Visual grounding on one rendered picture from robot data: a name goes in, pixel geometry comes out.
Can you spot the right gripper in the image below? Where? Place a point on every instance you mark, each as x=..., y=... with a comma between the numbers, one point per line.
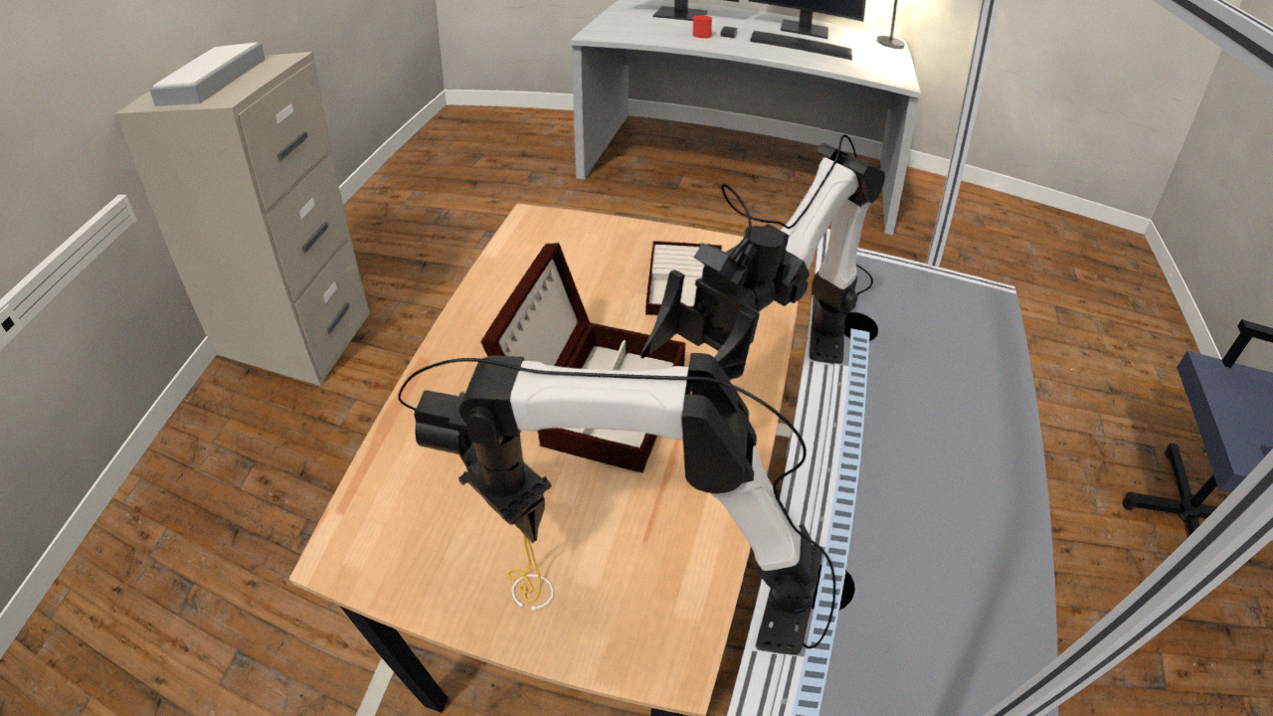
x=715, y=327

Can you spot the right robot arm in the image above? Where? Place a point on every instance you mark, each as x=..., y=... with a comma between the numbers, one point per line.
x=833, y=287

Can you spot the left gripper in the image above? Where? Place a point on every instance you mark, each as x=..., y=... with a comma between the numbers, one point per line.
x=509, y=492

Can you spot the silver wire bangle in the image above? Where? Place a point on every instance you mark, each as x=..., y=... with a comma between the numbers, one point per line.
x=533, y=608

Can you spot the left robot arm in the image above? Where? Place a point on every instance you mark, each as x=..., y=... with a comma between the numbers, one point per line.
x=499, y=402

